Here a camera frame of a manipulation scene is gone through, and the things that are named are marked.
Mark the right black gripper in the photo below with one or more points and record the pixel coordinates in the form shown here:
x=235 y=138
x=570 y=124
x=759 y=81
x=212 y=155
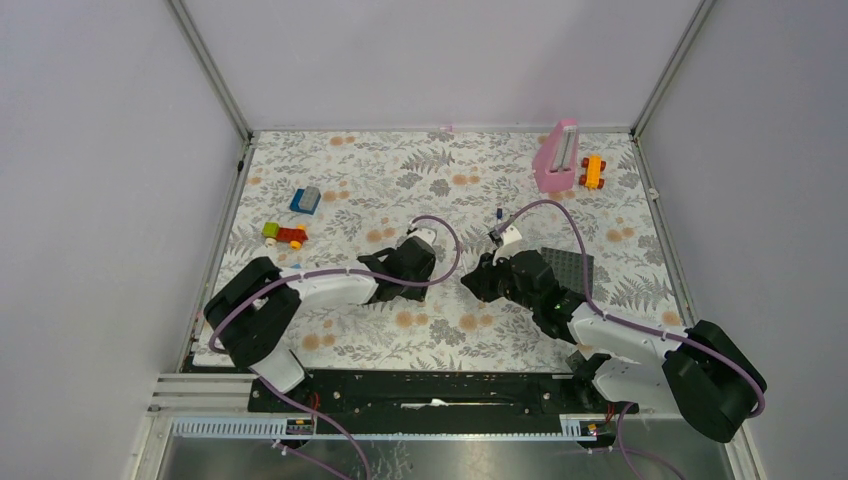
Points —
x=480 y=281

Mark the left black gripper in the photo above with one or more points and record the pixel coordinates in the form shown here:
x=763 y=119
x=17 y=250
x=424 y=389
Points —
x=415 y=293

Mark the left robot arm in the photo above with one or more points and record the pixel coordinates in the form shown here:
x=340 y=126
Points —
x=251 y=313

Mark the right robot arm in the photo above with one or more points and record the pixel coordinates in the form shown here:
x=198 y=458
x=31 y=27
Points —
x=697 y=373

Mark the dark grey brick baseplate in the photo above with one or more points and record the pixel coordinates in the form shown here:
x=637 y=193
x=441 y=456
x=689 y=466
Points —
x=568 y=270

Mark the floral patterned table mat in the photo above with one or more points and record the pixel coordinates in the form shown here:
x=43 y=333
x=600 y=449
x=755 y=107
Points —
x=373 y=183

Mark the pink metronome box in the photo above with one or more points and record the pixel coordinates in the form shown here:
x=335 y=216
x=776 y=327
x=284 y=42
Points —
x=554 y=165

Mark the red green toy truck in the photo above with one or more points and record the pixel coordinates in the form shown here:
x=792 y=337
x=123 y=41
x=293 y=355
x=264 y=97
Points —
x=274 y=234

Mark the orange red toy car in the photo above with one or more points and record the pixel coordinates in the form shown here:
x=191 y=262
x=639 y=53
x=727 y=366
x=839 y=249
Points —
x=593 y=166

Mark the blue grey brick block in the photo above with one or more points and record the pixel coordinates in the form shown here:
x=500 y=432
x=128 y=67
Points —
x=305 y=200

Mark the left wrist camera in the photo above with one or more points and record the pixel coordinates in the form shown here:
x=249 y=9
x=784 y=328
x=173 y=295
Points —
x=426 y=235

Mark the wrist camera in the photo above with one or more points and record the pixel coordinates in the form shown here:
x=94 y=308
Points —
x=507 y=240
x=426 y=235

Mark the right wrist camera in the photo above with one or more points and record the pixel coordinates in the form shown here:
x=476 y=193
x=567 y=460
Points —
x=507 y=240

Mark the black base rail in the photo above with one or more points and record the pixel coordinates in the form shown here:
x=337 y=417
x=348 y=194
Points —
x=430 y=402

